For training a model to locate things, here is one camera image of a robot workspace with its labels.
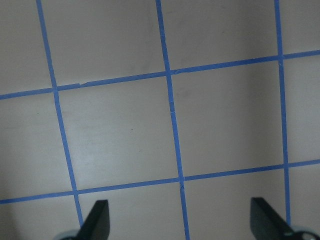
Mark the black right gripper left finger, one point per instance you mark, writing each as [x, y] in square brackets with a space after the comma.
[97, 224]

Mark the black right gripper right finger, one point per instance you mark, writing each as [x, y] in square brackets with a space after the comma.
[266, 223]

